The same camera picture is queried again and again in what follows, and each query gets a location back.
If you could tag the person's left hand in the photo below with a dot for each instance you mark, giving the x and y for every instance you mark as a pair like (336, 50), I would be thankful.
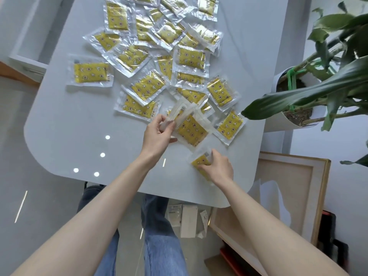
(155, 140)

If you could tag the person's right hand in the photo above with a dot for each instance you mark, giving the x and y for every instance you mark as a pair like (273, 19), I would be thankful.
(220, 169)

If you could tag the person's right thumb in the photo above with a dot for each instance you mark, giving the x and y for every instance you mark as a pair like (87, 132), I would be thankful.
(203, 166)

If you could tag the person's left thumb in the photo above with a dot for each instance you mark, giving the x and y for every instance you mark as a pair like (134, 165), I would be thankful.
(172, 140)

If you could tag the yellow printed clear sachet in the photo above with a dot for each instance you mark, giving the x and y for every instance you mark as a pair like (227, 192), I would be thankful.
(200, 161)
(192, 132)

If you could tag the person's left forearm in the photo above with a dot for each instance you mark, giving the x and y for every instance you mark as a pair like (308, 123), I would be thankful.
(86, 227)

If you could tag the person's right forearm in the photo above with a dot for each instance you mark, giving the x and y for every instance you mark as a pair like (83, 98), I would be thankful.
(273, 235)

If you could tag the tall white box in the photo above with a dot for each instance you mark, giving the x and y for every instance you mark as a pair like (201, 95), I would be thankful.
(189, 221)

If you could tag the white paper tag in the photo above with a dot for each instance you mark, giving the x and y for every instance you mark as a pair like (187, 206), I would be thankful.
(204, 224)

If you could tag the white plant pot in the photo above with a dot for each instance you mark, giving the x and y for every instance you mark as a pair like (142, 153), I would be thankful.
(276, 123)

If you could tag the person's right leg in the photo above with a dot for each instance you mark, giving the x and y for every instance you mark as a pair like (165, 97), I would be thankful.
(162, 241)

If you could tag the pile of yellow packets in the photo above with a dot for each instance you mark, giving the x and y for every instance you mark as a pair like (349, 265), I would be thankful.
(143, 54)

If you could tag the red flat object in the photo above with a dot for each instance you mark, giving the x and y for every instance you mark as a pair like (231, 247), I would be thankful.
(230, 261)

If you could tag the wooden framed canvas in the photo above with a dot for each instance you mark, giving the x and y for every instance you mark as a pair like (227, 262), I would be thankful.
(299, 192)

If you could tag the black and red object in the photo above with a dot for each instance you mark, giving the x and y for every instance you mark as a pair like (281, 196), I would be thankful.
(330, 238)

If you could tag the green leafy plant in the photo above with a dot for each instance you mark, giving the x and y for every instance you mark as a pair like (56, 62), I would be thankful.
(330, 83)

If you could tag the white cabinet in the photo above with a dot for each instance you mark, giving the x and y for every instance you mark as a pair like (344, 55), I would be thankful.
(31, 40)

